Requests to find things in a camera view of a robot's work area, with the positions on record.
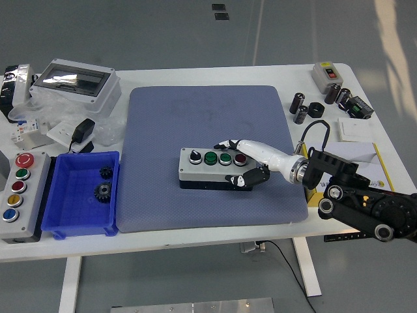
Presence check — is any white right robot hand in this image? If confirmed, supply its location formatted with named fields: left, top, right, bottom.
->
left=213, top=139, right=298, bottom=189

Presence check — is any grey four-button control box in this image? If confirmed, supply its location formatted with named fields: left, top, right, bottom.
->
left=178, top=147, right=261, bottom=192

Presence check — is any grey five-button control box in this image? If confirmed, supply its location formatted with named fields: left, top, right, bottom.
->
left=0, top=151, right=52, bottom=245

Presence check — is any dark cylindrical capacitor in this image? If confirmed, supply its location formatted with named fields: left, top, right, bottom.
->
left=335, top=87, right=352, bottom=107
left=324, top=83, right=341, bottom=105
left=289, top=92, right=306, bottom=115
left=293, top=104, right=309, bottom=125

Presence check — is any black hex nut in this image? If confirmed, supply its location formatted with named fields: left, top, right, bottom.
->
left=308, top=102, right=325, bottom=119

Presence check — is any white and yellow cardboard box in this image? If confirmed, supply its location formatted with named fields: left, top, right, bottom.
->
left=306, top=142, right=395, bottom=208

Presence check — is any blue-grey table mat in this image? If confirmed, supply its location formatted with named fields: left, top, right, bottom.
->
left=115, top=85, right=309, bottom=234

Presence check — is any black module green terminal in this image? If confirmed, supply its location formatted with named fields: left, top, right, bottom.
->
left=340, top=95, right=375, bottom=121

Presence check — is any black table control panel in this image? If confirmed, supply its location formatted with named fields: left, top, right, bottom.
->
left=323, top=231, right=369, bottom=243

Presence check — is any white table leg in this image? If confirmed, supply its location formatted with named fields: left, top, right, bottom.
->
left=292, top=237, right=323, bottom=297
left=58, top=256, right=82, bottom=313

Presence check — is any silver metal plate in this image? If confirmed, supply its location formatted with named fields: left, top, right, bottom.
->
left=110, top=297, right=275, bottom=313

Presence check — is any large black bevel gear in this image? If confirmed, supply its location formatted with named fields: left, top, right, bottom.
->
left=93, top=182, right=113, bottom=205

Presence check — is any grey distribution box clear lid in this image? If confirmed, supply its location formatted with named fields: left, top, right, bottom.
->
left=29, top=58, right=122, bottom=114

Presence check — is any black power adapter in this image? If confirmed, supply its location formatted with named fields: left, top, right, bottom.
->
left=67, top=118, right=96, bottom=154

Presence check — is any blue plastic bin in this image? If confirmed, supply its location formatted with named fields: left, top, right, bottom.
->
left=41, top=151, right=121, bottom=241

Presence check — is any clear plastic bag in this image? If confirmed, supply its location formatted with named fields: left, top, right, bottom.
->
left=8, top=87, right=126, bottom=147

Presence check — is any black and white packaged box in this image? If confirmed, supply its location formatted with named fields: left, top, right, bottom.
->
left=0, top=64, right=37, bottom=122

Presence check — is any white wall switch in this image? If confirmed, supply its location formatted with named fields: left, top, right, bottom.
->
left=337, top=117, right=374, bottom=143

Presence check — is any grey two-button switch box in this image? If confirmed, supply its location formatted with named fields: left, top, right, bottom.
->
left=311, top=61, right=343, bottom=95

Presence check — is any metal under-table bracket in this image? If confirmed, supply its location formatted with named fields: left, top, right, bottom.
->
left=240, top=241, right=266, bottom=254

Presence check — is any black floor cable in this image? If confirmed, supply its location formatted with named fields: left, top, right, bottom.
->
left=259, top=240, right=317, bottom=313

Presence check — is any white wall socket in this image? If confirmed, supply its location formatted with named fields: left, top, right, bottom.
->
left=46, top=121, right=94, bottom=153

